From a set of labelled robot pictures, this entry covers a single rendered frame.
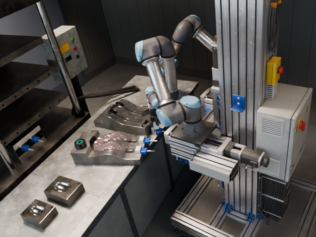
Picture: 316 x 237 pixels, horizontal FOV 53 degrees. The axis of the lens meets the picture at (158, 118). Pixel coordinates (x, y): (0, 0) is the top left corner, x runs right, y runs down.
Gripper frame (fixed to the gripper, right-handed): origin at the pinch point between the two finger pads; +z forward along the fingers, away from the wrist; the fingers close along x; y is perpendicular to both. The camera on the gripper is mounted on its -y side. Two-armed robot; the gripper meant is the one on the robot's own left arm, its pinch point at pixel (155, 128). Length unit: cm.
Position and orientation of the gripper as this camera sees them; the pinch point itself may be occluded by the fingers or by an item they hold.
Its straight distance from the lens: 242.7
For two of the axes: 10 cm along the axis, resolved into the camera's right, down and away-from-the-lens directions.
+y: 8.9, 1.4, -4.4
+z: 1.5, 8.1, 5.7
